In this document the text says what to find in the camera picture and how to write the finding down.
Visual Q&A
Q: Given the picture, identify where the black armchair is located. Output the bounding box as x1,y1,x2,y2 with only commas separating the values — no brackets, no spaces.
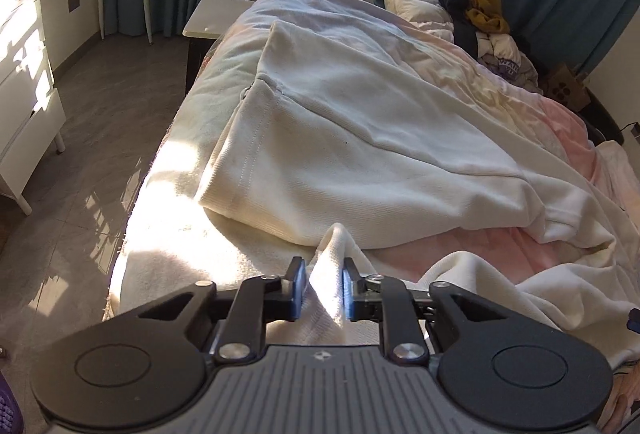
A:
580,84,640,145

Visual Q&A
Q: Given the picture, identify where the grey printed garment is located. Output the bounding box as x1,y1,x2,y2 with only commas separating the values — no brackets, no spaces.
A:
477,32,541,90

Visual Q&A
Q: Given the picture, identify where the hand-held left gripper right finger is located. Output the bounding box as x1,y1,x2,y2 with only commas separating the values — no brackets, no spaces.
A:
343,259,506,361

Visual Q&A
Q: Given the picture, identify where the brown paper bag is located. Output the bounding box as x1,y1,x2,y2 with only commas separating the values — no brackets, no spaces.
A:
540,63,591,112

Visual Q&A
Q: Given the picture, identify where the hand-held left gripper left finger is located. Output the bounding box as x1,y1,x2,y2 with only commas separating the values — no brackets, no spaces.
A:
137,257,307,362

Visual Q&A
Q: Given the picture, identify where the cream white hoodie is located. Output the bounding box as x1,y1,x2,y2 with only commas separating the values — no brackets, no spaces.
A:
195,19,640,365

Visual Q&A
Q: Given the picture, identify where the bed with pink sheet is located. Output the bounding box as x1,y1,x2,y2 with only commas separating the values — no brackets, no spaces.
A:
102,0,640,365

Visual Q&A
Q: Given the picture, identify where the white vanity desk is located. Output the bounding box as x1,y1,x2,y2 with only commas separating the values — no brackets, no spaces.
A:
0,0,166,215

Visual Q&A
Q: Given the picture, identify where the purple slipper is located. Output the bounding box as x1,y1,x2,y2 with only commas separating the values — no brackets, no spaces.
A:
0,374,23,434

